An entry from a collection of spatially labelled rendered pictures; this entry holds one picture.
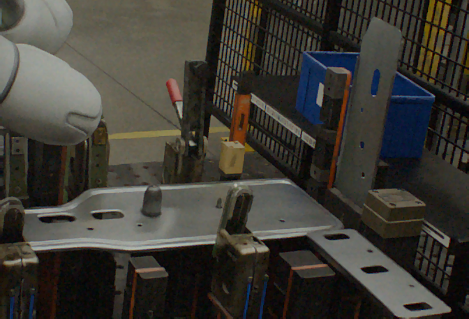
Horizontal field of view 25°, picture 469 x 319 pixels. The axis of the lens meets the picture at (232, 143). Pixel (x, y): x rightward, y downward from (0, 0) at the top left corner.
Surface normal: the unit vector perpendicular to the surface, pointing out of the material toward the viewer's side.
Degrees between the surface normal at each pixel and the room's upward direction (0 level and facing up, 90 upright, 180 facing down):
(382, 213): 89
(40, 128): 123
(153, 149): 0
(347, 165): 90
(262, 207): 0
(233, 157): 90
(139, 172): 0
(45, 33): 96
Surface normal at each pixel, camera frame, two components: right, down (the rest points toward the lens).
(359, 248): 0.13, -0.93
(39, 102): 0.53, 0.31
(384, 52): -0.90, 0.04
